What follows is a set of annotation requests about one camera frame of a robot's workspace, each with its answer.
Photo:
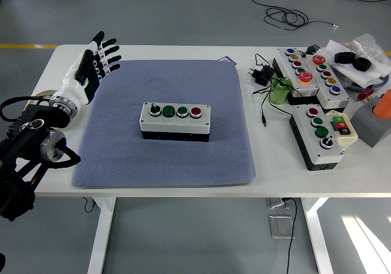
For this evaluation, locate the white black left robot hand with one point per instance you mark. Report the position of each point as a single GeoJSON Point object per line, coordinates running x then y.
{"type": "Point", "coordinates": [76, 83]}

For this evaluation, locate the four-button grey control box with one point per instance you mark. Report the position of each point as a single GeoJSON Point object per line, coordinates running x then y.
{"type": "Point", "coordinates": [174, 124]}
{"type": "Point", "coordinates": [328, 156]}

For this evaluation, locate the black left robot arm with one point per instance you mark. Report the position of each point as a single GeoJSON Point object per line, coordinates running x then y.
{"type": "Point", "coordinates": [15, 142]}

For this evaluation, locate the five-button box glowing stop button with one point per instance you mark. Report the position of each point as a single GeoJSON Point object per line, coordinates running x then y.
{"type": "Point", "coordinates": [309, 88]}

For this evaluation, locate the five-button box red mushroom button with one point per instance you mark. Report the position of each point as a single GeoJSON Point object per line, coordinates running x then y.
{"type": "Point", "coordinates": [339, 99]}

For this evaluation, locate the blue-grey textured mat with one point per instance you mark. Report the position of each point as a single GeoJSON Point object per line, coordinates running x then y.
{"type": "Point", "coordinates": [189, 164]}

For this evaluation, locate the purple card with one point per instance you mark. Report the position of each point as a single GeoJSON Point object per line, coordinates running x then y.
{"type": "Point", "coordinates": [230, 60]}

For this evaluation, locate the white table leg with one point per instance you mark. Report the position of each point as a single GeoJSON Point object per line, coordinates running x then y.
{"type": "Point", "coordinates": [317, 240]}
{"type": "Point", "coordinates": [100, 240]}

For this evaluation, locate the black power adapter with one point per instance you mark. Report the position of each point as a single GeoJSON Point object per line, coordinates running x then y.
{"type": "Point", "coordinates": [264, 74]}

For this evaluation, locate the green plastic cylinder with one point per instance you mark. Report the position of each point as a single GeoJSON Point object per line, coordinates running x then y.
{"type": "Point", "coordinates": [278, 97]}

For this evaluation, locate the metal floor socket plate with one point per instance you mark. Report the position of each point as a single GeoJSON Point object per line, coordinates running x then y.
{"type": "Point", "coordinates": [281, 226]}
{"type": "Point", "coordinates": [275, 202]}

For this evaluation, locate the small black device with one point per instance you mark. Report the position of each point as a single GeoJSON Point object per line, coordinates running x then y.
{"type": "Point", "coordinates": [313, 49]}

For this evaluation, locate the red knob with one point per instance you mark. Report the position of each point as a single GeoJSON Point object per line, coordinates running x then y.
{"type": "Point", "coordinates": [365, 95]}

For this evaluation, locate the clear plastic bag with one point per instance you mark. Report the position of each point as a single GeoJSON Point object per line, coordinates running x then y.
{"type": "Point", "coordinates": [368, 43]}

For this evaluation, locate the grey block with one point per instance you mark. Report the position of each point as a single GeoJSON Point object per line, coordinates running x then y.
{"type": "Point", "coordinates": [369, 127]}

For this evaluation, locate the blue round plate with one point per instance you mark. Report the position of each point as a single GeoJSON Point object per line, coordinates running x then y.
{"type": "Point", "coordinates": [383, 82]}

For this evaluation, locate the orange cylinder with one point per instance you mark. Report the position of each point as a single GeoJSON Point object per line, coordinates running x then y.
{"type": "Point", "coordinates": [383, 107]}

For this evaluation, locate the cream switch box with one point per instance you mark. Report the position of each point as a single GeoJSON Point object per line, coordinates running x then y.
{"type": "Point", "coordinates": [349, 138]}

